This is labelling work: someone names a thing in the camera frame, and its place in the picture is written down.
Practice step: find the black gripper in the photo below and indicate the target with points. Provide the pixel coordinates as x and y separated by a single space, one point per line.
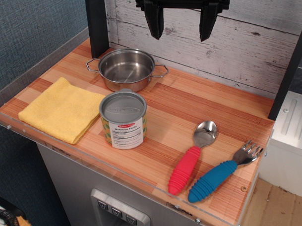
154 13

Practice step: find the tin can with label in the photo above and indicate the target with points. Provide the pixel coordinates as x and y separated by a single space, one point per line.
123 116

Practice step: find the stainless steel pot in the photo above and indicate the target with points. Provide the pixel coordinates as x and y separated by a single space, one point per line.
127 69

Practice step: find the white ribbed box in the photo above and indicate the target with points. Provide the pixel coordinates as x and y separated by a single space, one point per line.
282 164

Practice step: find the yellow folded cloth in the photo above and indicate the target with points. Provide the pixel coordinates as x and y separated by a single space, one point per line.
63 111

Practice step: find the grey toy fridge cabinet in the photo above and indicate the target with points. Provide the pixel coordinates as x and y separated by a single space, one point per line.
90 198

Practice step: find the black and orange bag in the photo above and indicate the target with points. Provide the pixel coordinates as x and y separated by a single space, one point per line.
10 215

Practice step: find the dark post left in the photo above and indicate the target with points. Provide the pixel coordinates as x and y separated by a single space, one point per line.
97 26

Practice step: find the dark post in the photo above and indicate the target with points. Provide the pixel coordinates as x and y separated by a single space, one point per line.
97 26
287 80

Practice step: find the red handled spoon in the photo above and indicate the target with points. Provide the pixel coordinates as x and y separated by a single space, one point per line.
204 135

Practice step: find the dark post right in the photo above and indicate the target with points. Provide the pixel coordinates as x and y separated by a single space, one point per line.
287 80

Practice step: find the blue handled fork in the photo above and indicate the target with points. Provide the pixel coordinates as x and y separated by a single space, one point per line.
210 181

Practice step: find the clear acrylic guard rail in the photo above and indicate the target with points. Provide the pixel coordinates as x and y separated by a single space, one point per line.
24 179

